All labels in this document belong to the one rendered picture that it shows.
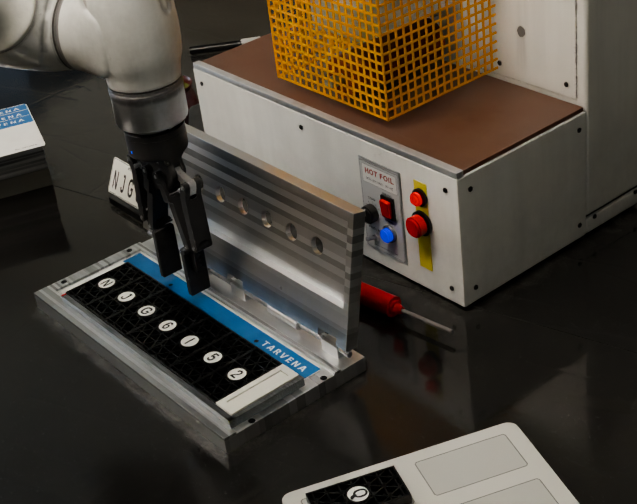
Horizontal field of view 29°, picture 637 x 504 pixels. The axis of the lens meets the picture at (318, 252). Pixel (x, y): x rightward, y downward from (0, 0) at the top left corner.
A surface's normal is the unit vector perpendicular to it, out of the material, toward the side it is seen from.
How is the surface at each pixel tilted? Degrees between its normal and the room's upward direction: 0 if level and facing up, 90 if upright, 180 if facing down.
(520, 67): 90
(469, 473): 0
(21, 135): 0
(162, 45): 92
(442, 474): 0
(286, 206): 79
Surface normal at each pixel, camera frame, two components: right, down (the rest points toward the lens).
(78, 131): -0.11, -0.85
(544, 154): 0.63, 0.34
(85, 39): -0.48, 0.46
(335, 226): -0.77, 0.23
